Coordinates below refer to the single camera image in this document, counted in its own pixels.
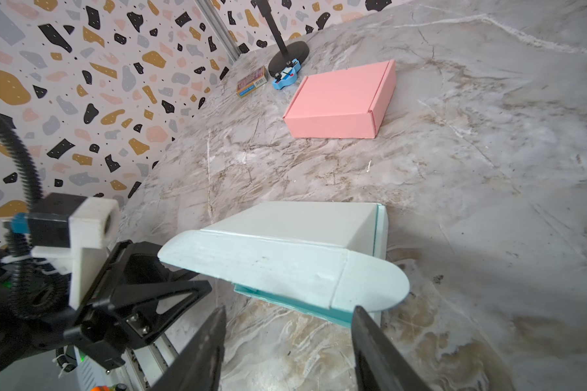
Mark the black microphone stand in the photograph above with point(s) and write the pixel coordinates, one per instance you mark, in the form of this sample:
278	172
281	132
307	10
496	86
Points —
287	53

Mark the orange button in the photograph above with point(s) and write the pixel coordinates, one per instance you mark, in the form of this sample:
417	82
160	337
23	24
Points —
115	387

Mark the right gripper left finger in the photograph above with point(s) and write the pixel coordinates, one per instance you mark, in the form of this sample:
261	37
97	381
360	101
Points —
199	365

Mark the pink paper box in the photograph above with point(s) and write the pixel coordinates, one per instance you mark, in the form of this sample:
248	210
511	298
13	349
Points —
347	103

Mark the mint paper box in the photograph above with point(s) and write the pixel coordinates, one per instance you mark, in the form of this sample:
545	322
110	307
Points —
323	259

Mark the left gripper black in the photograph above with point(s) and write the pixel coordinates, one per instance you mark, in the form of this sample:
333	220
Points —
136	301

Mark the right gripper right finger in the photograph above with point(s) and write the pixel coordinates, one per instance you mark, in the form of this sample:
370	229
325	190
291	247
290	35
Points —
378	364

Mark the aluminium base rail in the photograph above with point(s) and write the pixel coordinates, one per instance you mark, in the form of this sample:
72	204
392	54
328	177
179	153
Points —
142	369

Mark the small pink card box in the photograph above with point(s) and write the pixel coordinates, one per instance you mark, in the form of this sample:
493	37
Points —
252	82

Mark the small blue toy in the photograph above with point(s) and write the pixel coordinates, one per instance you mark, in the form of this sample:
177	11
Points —
287	76

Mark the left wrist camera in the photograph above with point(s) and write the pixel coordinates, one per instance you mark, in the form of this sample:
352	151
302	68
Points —
71	233

